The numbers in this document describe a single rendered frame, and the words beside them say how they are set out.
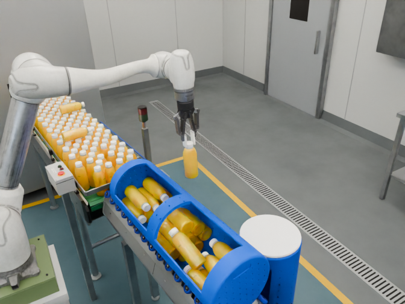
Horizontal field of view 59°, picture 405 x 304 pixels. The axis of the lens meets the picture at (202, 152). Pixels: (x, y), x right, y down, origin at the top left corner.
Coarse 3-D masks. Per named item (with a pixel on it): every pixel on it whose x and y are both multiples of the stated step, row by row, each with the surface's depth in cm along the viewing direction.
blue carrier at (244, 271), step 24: (120, 168) 182; (144, 168) 192; (120, 192) 188; (240, 240) 135; (216, 264) 125; (240, 264) 123; (264, 264) 134; (192, 288) 132; (216, 288) 121; (240, 288) 130
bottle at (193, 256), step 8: (176, 232) 147; (176, 240) 145; (184, 240) 145; (176, 248) 146; (184, 248) 144; (192, 248) 144; (184, 256) 144; (192, 256) 142; (200, 256) 143; (192, 264) 142; (200, 264) 141
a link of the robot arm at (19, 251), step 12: (0, 216) 130; (12, 216) 133; (0, 228) 128; (12, 228) 131; (24, 228) 139; (0, 240) 129; (12, 240) 131; (24, 240) 137; (0, 252) 130; (12, 252) 132; (24, 252) 137; (0, 264) 132; (12, 264) 134
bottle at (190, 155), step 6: (186, 150) 169; (192, 150) 169; (186, 156) 169; (192, 156) 169; (186, 162) 171; (192, 162) 171; (186, 168) 173; (192, 168) 173; (186, 174) 175; (192, 174) 174
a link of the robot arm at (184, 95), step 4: (192, 88) 153; (176, 92) 153; (180, 92) 151; (184, 92) 151; (188, 92) 152; (192, 92) 153; (176, 96) 154; (180, 96) 152; (184, 96) 152; (188, 96) 153; (192, 96) 154; (180, 100) 153; (184, 100) 153; (188, 100) 154
